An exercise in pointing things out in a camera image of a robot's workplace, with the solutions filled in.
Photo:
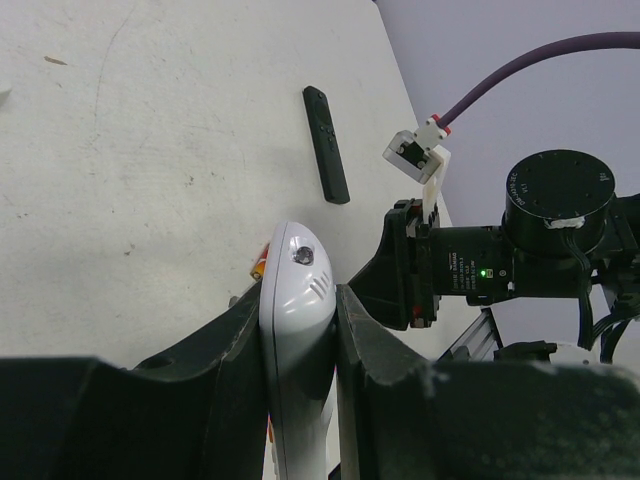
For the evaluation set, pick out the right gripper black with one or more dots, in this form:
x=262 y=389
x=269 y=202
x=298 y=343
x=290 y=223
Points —
x=474 y=263

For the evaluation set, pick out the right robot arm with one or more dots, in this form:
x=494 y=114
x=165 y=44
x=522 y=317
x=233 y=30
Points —
x=564 y=233

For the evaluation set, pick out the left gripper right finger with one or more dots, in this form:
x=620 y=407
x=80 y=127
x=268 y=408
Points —
x=402 y=416

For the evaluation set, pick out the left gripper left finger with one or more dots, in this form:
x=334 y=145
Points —
x=196 y=410

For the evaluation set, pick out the red orange battery upper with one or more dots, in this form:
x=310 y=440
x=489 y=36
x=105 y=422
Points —
x=258 y=269

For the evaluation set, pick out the black slim remote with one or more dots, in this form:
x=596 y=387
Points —
x=328 y=158

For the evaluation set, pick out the white rounded remote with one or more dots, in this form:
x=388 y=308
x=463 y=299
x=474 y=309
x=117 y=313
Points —
x=296 y=310

